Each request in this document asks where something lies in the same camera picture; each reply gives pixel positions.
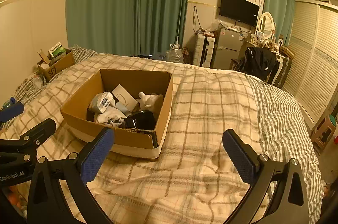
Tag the black round object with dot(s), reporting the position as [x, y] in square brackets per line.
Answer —
[140, 121]

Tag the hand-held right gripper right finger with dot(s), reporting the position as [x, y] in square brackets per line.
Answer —
[239, 158]

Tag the large cardboard box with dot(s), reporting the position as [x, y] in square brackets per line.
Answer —
[132, 142]

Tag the red patterned bag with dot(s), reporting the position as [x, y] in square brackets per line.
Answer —
[187, 54]

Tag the wooden stool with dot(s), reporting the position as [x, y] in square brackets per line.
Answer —
[323, 134]

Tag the white oval mirror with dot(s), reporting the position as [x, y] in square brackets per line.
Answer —
[266, 24]

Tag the small cardboard box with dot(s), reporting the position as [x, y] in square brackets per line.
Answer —
[59, 65]

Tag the clear plastic bag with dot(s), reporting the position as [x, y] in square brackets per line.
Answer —
[38, 80]

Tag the white louvered wardrobe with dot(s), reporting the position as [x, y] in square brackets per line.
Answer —
[311, 62]

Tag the white suitcase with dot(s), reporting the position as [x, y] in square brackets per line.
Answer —
[203, 49]

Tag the blue water bottle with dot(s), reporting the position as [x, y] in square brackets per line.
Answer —
[8, 103]

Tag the white box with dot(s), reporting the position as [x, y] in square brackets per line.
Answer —
[124, 98]

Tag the white dressing table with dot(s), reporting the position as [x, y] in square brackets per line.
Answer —
[280, 56]

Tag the white sock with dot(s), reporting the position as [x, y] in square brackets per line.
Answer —
[109, 117]

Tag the black jacket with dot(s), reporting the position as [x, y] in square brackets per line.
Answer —
[257, 61]

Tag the large water jug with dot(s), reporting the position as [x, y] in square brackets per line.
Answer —
[174, 54]

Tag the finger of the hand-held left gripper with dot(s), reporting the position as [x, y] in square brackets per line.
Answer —
[39, 128]
[12, 110]

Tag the wide green curtain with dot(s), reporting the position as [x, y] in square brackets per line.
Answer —
[126, 2]

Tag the narrow green curtain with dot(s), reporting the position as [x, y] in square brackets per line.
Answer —
[280, 4]

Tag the tissue packet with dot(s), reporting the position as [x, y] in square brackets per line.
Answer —
[103, 102]

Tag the grey fridge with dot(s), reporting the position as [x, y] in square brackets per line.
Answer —
[224, 49]

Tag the plastic bag on fridge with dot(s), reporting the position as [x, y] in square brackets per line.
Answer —
[216, 25]

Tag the white green packet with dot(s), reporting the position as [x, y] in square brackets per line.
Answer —
[56, 50]

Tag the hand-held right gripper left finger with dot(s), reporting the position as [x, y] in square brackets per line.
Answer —
[97, 156]

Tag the black wall television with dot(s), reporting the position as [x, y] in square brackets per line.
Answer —
[239, 8]

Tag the grey pole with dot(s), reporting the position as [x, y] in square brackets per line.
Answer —
[179, 23]

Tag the brown patterned suitcase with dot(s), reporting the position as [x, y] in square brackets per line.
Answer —
[284, 70]

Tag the grey checked bed sheet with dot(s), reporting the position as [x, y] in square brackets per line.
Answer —
[282, 121]

